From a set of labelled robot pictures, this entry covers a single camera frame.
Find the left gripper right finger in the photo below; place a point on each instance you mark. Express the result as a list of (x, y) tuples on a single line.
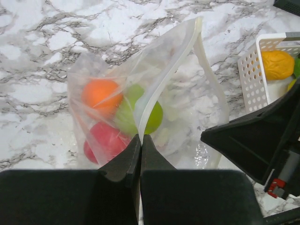
[(172, 196)]

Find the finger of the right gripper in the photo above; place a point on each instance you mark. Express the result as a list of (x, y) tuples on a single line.
[(253, 142)]

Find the yellow toy mango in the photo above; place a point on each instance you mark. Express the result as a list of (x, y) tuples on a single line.
[(290, 85)]

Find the light green toy apple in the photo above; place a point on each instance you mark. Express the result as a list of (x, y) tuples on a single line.
[(131, 112)]

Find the dark green toy melon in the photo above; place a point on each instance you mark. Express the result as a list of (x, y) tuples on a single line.
[(296, 71)]

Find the orange yellow toy potato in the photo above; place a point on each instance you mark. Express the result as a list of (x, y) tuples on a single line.
[(278, 65)]

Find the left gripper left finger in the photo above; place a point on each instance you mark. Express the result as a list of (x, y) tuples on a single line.
[(105, 196)]

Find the black foam block left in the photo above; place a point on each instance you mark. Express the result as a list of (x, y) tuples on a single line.
[(291, 6)]

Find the clear zip top bag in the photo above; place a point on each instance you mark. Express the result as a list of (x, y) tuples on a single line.
[(174, 71)]

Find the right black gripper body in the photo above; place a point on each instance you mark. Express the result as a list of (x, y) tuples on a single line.
[(285, 178)]

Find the white perforated plastic basket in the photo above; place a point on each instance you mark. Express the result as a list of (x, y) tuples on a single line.
[(257, 91)]

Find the red toy apple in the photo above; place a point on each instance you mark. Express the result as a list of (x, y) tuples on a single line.
[(110, 139)]

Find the orange toy fruit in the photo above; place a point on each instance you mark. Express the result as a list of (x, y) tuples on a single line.
[(102, 93)]

